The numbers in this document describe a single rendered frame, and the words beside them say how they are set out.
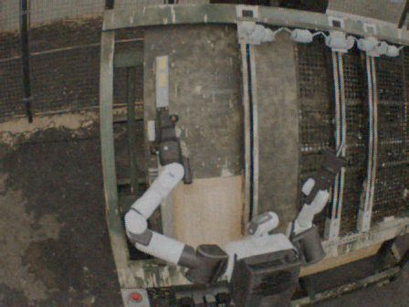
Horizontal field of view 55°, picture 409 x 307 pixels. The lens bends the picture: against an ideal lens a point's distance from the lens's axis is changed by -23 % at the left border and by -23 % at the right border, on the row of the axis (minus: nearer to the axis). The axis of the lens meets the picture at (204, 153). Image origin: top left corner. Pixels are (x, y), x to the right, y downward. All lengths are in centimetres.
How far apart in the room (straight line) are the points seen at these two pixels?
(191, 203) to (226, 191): 16
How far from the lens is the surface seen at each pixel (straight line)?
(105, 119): 202
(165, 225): 216
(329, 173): 190
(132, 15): 197
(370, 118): 243
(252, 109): 211
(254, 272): 163
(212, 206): 220
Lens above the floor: 274
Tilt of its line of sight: 41 degrees down
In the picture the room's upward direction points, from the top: 7 degrees clockwise
